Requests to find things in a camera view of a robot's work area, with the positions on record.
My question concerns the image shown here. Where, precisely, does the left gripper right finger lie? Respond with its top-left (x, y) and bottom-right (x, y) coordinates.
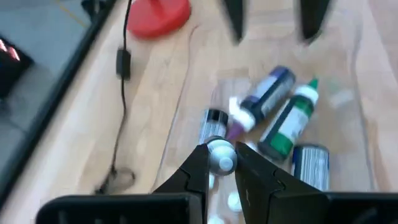
top-left (234, 141), bottom-right (398, 224)

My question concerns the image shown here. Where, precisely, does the black lamp power cord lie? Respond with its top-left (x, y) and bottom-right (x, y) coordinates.
top-left (95, 0), bottom-right (137, 195)

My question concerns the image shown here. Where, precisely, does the blue label bottle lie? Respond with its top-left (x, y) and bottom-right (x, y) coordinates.
top-left (226, 65), bottom-right (297, 141)

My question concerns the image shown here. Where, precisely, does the clear plastic bin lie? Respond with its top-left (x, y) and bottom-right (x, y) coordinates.
top-left (152, 67), bottom-right (379, 224)

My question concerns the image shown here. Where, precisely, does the large black-capped food coloring bottle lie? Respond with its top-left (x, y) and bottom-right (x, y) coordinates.
top-left (198, 108), bottom-right (229, 146)

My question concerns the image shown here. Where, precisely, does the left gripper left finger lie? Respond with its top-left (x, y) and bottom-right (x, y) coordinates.
top-left (36, 143), bottom-right (210, 224)

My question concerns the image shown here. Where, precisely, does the large blue-capped food coloring bottle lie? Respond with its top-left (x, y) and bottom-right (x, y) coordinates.
top-left (290, 143), bottom-right (330, 192)

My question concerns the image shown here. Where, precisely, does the red desk lamp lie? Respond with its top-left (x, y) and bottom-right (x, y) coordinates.
top-left (126, 0), bottom-right (192, 40)

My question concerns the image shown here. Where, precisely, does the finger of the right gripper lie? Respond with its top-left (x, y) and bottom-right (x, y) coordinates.
top-left (222, 0), bottom-right (246, 44)
top-left (300, 0), bottom-right (331, 44)

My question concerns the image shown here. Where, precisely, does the large green-capped food coloring bottle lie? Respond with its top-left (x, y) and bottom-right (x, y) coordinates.
top-left (257, 78), bottom-right (320, 162)

